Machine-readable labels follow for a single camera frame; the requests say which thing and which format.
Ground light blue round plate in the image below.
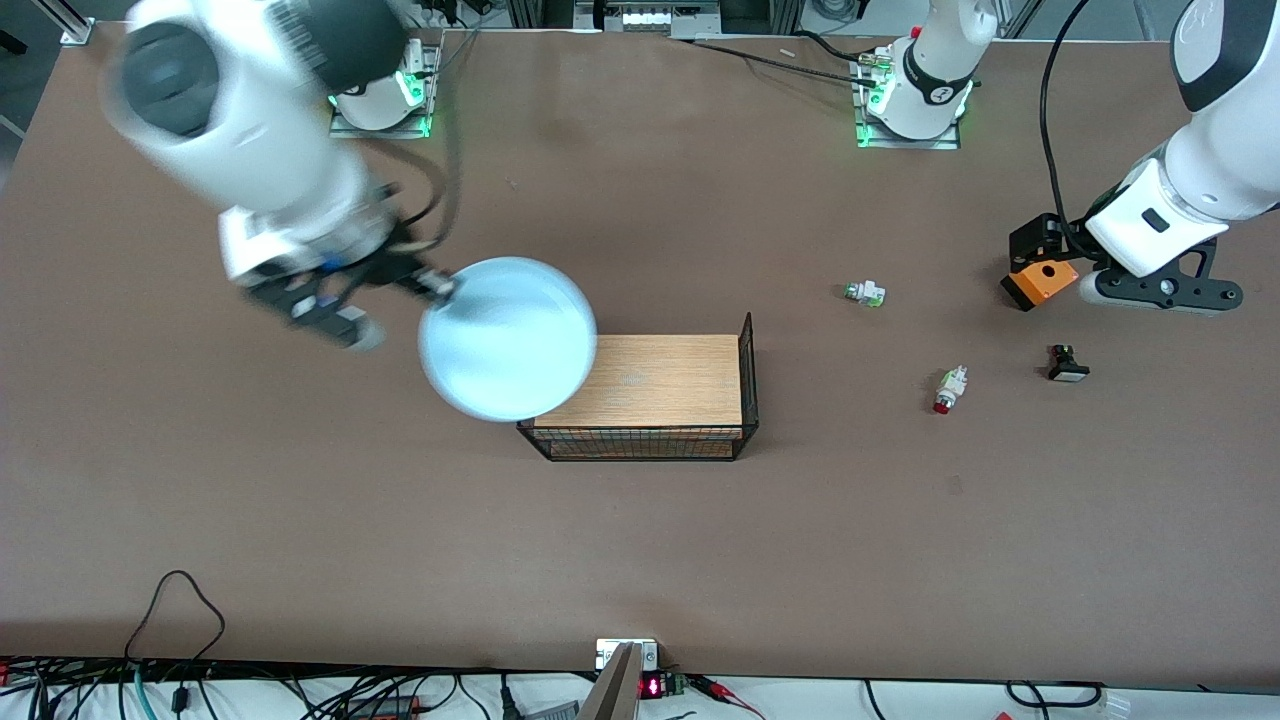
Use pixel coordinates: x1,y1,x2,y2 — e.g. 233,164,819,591
418,257,599,423

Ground red push button switch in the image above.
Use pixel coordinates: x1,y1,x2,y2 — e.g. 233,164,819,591
932,365,969,415

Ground black electronics box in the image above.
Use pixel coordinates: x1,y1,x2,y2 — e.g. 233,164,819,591
573,0,723,37

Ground black power adapter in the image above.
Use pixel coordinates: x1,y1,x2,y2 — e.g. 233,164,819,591
345,693,426,719

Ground red clip test leads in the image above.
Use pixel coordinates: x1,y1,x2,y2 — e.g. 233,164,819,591
690,675,766,720

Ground orange button enclosure box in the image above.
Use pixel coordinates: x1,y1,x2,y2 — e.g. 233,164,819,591
1001,258,1080,312

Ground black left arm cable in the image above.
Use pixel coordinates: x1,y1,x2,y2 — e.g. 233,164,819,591
1039,0,1091,256

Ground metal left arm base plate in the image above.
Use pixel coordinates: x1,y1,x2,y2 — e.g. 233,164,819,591
853,60,961,151

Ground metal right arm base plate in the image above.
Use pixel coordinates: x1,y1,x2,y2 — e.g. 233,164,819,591
329,40,441,139

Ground black wire rack wooden top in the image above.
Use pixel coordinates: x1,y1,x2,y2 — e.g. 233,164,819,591
517,312,758,462

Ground short curved black cable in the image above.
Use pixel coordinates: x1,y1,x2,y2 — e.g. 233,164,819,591
795,30,881,66

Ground long black table cable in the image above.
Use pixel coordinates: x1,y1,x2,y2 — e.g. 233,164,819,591
668,36,886,86

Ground thin black looped cable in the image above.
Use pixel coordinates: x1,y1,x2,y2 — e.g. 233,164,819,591
125,570,226,663

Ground white metal bracket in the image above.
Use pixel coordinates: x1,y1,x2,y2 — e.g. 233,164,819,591
596,638,660,673

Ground black coiled cable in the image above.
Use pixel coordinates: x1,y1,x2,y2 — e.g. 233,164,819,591
1005,680,1106,709

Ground grey camera mount pole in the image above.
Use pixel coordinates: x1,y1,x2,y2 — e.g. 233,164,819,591
578,643,643,720

